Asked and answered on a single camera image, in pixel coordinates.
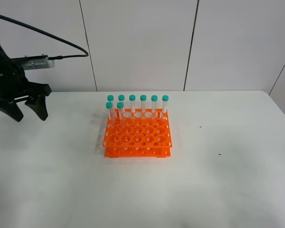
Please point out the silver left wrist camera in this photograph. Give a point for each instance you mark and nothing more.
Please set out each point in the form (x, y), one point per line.
(35, 62)

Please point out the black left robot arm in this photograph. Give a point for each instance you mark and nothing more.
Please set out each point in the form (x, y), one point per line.
(15, 87)

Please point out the teal capped test tube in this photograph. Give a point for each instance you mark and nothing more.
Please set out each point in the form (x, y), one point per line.
(121, 98)
(165, 99)
(132, 99)
(120, 107)
(111, 110)
(143, 103)
(154, 100)
(110, 98)

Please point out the orange test tube rack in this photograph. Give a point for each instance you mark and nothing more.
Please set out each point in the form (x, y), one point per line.
(138, 135)

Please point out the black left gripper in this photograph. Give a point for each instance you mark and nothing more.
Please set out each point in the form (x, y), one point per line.
(14, 86)

